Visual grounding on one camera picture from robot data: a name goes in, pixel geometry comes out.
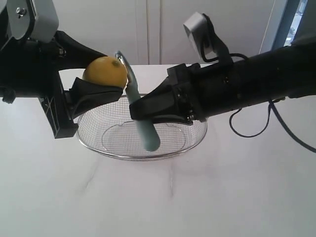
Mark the yellow lemon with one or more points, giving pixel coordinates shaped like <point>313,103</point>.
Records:
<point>106,71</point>

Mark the teal vegetable peeler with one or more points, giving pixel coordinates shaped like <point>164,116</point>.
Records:
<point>145,127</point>

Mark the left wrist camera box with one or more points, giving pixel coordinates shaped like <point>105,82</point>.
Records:
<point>35,19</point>

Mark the window with dark frame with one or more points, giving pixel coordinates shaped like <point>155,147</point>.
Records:
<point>296,24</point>

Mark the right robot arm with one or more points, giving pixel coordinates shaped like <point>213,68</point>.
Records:
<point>289,71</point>

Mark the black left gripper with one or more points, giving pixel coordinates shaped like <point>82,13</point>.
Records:
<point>30,69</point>

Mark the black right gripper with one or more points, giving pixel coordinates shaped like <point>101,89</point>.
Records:
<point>197,93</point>

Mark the metal wire mesh basket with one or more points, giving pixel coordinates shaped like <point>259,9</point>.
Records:
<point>110,131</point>

